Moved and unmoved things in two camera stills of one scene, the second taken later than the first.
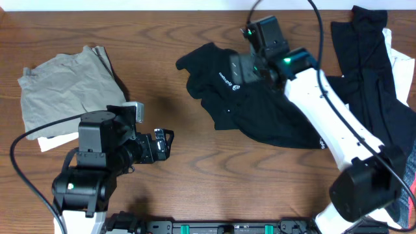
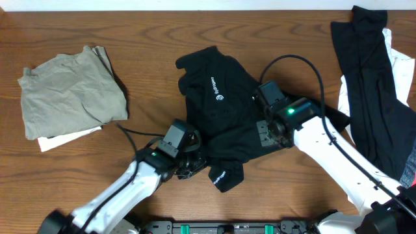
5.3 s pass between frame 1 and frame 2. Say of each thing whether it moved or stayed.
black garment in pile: stayed
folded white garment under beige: stayed
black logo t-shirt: moved
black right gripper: moved
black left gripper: moved
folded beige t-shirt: stayed
